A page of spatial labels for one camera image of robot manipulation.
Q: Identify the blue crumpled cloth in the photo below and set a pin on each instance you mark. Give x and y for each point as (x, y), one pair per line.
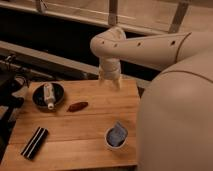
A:
(117, 135)

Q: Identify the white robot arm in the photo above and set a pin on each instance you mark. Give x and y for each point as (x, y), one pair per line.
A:
(174, 125)

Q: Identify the white cup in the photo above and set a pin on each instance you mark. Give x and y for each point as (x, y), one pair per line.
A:
(111, 147)

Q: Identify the black white striped block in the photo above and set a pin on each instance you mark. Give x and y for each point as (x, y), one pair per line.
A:
(34, 144)

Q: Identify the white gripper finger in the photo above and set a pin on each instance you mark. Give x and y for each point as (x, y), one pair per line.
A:
(101, 80)
(117, 84)

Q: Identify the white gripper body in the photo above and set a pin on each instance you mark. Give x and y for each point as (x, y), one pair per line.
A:
(110, 68)

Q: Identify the brown oblong food piece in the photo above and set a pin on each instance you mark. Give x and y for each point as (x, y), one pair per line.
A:
(77, 106)

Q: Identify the white tube bottle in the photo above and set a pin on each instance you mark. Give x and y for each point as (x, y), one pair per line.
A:
(49, 97)

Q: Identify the black tripod stand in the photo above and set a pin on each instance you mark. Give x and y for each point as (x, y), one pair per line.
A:
(13, 89)

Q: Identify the black round plate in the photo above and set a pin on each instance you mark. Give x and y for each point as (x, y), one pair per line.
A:
(38, 95)

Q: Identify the metal window frame railing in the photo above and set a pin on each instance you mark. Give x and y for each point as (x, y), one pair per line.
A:
(140, 16)

